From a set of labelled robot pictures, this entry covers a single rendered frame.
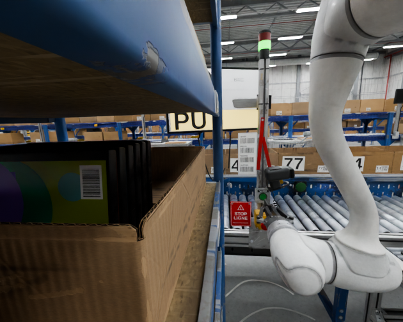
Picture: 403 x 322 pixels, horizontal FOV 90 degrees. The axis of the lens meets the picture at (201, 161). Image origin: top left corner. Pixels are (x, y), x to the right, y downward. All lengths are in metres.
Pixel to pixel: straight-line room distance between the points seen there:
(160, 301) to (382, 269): 0.54
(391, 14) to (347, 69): 0.11
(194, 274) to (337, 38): 0.48
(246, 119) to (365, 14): 0.68
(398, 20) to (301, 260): 0.46
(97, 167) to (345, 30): 0.47
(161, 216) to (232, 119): 0.89
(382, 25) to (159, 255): 0.46
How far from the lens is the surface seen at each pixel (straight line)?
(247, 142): 0.95
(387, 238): 1.33
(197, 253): 0.28
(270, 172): 0.93
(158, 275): 0.18
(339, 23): 0.51
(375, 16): 0.47
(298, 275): 0.54
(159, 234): 0.17
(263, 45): 1.00
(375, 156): 1.89
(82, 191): 0.22
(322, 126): 0.52
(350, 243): 0.62
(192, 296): 0.23
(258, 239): 1.12
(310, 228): 1.23
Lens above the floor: 1.30
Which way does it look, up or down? 11 degrees down
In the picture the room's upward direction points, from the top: 2 degrees counter-clockwise
